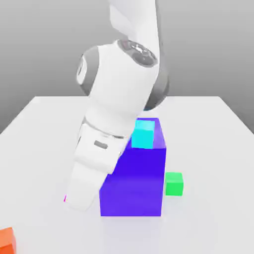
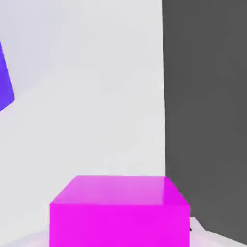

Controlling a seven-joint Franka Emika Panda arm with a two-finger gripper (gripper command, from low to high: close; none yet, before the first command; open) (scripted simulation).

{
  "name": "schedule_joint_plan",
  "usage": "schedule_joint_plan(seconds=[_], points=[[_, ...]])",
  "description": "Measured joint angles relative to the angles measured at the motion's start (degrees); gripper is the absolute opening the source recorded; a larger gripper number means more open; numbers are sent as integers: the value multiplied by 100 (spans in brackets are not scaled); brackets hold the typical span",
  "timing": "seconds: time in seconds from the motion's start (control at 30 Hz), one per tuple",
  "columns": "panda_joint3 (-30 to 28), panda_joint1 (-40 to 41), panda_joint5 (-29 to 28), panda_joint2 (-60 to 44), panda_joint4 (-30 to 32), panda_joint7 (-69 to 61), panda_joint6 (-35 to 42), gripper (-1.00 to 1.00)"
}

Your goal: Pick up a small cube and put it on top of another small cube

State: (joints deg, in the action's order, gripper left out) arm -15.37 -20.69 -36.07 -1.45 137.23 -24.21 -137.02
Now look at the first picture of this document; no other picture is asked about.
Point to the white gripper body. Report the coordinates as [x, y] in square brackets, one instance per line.
[83, 186]

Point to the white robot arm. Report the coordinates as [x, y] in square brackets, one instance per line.
[123, 83]

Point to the small cyan cube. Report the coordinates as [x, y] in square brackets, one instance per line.
[142, 137]

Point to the small green cube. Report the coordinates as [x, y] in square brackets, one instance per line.
[174, 185]

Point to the small orange cube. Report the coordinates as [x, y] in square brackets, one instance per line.
[7, 240]

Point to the large blue box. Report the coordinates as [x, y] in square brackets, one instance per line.
[135, 182]

